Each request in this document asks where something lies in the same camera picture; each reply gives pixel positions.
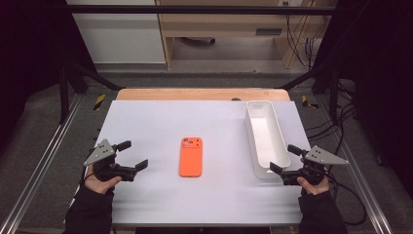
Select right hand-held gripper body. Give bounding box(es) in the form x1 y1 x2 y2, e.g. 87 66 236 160
281 144 350 186

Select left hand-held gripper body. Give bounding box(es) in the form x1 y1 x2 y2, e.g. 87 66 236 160
83 138 137 182

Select white plastic bin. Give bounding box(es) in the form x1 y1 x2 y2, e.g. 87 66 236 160
244 99 291 180

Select orange phone case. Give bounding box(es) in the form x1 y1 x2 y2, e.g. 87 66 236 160
178 136 204 178

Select person's right hand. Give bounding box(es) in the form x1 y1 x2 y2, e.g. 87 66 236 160
296 175 332 196

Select person's left hand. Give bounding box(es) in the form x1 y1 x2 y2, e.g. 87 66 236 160
83 164 123 195

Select yellow black tape marker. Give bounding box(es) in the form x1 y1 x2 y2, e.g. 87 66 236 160
93 94 107 111
301 95 319 110

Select white table cover board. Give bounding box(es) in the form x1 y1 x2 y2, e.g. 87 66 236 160
63 99 339 227

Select black diagonal stand strut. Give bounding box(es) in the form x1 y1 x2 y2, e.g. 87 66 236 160
58 59 126 125
274 62 340 123

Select wooden table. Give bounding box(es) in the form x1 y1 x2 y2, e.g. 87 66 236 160
116 87 291 101

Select black curtain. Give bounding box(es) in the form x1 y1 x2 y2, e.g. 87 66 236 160
0 0 98 157
311 0 413 196

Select white cabinet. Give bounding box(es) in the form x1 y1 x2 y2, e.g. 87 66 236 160
66 0 167 65

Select grey label on desk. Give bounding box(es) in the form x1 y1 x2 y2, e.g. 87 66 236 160
255 27 282 36

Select light wooden desk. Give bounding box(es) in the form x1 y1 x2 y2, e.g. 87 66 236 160
155 0 339 70

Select left hand-held gripper black cable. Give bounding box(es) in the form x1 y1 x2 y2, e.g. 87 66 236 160
79 172 95 186

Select hand-held gripper black cable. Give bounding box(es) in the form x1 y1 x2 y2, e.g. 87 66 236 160
322 170 368 227
79 172 95 186

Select black cables on floor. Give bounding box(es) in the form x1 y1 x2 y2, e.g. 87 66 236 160
306 81 358 183

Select aluminium floor rail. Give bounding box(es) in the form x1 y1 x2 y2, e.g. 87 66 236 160
0 94 84 234
316 96 394 234

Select right hand-held gripper black cable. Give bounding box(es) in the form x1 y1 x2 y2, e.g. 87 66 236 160
322 170 368 227

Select bundle of hanging black cables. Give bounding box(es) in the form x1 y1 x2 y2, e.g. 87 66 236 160
283 1 325 69

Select black horizontal frame bar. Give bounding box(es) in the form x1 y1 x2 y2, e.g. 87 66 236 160
42 4 339 16

